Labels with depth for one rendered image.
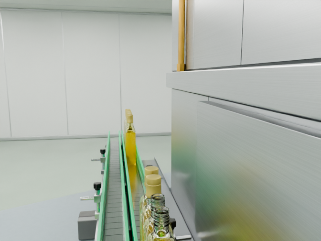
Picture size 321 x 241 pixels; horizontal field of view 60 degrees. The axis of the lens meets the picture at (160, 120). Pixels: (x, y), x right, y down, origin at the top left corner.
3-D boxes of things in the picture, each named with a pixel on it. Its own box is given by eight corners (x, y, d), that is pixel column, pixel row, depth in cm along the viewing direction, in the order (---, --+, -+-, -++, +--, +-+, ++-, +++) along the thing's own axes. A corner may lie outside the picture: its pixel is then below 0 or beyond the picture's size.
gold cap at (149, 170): (144, 188, 66) (144, 170, 65) (144, 182, 69) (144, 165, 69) (159, 188, 66) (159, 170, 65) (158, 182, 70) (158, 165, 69)
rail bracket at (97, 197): (102, 221, 98) (101, 184, 96) (80, 222, 97) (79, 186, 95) (102, 215, 102) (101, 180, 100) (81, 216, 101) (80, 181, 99)
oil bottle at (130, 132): (135, 164, 160) (135, 115, 155) (126, 164, 159) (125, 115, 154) (135, 161, 165) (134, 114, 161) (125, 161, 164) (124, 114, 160)
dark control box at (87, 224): (99, 239, 108) (98, 219, 107) (78, 241, 107) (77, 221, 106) (100, 228, 116) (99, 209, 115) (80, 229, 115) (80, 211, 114)
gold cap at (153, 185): (163, 198, 61) (163, 179, 60) (146, 199, 60) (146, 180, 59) (160, 191, 64) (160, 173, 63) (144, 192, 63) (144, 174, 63)
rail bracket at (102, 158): (106, 175, 143) (105, 149, 141) (91, 176, 142) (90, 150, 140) (106, 172, 147) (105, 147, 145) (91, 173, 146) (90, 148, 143)
